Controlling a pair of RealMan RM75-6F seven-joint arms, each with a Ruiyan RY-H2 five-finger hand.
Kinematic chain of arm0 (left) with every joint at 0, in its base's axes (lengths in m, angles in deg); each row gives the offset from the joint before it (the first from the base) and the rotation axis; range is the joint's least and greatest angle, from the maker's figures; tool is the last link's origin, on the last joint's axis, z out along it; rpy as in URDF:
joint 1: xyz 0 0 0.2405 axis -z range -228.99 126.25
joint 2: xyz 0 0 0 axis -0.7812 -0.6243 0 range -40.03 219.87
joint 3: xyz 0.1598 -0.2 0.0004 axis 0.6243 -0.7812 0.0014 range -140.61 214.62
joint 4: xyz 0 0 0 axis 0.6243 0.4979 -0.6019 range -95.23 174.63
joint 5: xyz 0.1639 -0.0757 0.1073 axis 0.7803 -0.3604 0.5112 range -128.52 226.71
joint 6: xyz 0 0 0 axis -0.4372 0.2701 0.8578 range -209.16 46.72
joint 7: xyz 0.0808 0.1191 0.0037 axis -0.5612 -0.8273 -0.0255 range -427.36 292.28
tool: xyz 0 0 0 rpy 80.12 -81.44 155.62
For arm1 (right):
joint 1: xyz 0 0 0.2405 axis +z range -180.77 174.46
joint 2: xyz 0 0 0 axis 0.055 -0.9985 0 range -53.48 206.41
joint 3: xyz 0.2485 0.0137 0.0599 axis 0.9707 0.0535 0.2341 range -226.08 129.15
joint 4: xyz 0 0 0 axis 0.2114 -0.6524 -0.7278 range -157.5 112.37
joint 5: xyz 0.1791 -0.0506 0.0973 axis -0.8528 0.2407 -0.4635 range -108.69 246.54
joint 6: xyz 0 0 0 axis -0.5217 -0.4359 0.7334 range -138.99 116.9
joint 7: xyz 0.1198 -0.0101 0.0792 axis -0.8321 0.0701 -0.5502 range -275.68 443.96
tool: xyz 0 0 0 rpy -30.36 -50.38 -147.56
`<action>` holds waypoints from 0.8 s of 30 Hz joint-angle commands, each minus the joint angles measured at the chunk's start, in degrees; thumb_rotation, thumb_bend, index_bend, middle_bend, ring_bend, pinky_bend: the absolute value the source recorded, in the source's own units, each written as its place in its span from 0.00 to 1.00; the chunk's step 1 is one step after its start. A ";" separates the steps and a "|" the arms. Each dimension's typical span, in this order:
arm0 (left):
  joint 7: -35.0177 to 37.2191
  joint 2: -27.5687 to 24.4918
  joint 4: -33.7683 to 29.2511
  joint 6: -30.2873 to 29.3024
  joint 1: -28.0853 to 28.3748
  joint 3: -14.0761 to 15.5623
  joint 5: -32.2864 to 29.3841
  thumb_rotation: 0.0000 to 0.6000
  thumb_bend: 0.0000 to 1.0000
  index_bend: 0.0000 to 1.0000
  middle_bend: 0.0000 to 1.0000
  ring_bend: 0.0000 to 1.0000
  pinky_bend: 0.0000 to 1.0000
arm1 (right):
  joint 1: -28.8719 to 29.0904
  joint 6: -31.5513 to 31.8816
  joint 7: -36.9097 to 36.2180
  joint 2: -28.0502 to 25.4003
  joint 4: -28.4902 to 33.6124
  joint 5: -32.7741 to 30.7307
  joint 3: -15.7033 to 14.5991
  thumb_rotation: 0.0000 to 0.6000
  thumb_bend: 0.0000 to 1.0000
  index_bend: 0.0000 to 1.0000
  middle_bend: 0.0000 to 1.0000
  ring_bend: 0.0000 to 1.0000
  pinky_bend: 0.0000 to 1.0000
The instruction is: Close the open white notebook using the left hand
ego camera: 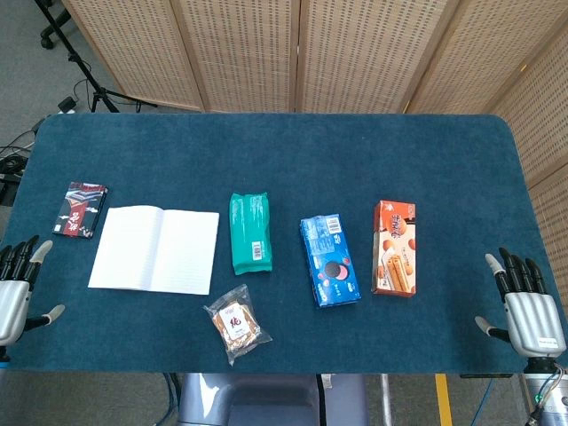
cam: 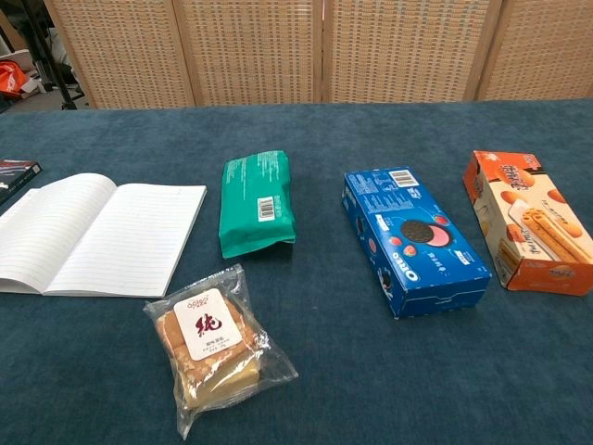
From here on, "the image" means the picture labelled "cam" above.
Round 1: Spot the white lined notebook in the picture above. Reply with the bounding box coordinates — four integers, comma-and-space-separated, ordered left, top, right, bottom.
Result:
0, 172, 208, 299

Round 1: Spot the green snack pack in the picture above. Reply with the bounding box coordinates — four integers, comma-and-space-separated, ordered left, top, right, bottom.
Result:
218, 148, 298, 260

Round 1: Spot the blue Oreo cookie box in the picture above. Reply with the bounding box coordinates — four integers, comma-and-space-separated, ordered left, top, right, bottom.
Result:
342, 164, 493, 321

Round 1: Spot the bread in clear bag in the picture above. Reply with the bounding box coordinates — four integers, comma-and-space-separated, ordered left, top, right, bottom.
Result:
143, 263, 299, 428

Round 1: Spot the blue table cloth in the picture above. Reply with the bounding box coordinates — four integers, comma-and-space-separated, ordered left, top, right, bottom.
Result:
0, 98, 593, 445

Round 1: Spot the wooden rattan folding screen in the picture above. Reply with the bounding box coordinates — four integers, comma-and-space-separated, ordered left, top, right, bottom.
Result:
43, 0, 593, 110

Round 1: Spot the orange biscuit roll box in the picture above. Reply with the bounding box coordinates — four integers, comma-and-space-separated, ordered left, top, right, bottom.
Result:
462, 148, 593, 297

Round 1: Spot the black red snack box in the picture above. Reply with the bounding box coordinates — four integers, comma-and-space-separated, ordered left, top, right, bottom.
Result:
0, 159, 44, 206

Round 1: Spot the black tripod stand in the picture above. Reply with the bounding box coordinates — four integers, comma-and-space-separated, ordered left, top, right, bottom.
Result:
18, 0, 87, 111

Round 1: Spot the orange plastic bag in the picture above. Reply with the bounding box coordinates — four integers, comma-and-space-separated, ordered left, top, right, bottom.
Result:
0, 59, 30, 99

